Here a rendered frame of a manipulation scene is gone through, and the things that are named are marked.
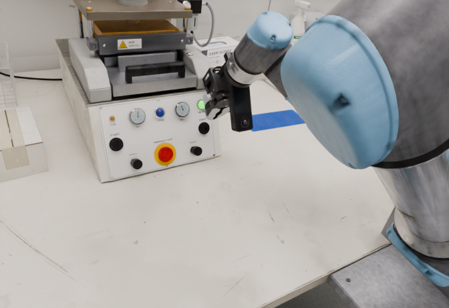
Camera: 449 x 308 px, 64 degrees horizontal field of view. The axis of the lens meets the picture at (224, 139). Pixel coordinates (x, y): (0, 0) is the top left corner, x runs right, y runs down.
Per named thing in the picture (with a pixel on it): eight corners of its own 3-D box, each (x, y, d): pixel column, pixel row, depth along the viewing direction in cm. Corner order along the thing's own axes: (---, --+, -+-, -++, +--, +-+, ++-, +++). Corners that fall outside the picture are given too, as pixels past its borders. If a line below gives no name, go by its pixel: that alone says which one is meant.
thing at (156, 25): (87, 27, 101) (85, -8, 96) (162, 25, 111) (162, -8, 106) (103, 49, 89) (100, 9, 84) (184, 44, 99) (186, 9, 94)
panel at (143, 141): (109, 181, 88) (96, 105, 84) (216, 156, 102) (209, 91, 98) (111, 183, 86) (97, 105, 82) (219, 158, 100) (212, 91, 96)
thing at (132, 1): (71, 21, 104) (65, -28, 97) (170, 18, 118) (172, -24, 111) (89, 50, 87) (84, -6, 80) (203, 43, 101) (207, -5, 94)
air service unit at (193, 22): (162, 32, 120) (164, -15, 112) (202, 30, 127) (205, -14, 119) (168, 37, 116) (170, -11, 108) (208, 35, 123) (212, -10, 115)
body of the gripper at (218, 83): (227, 77, 90) (248, 49, 80) (238, 107, 88) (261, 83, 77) (200, 81, 86) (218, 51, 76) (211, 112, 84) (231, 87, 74)
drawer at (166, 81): (87, 55, 106) (84, 29, 102) (157, 50, 116) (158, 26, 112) (113, 99, 86) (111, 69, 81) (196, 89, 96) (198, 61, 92)
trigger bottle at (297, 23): (278, 53, 171) (289, -2, 157) (290, 51, 175) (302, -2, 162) (290, 59, 165) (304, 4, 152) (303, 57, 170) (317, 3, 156)
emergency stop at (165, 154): (158, 162, 94) (156, 147, 93) (172, 159, 96) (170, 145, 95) (160, 164, 92) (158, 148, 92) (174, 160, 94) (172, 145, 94)
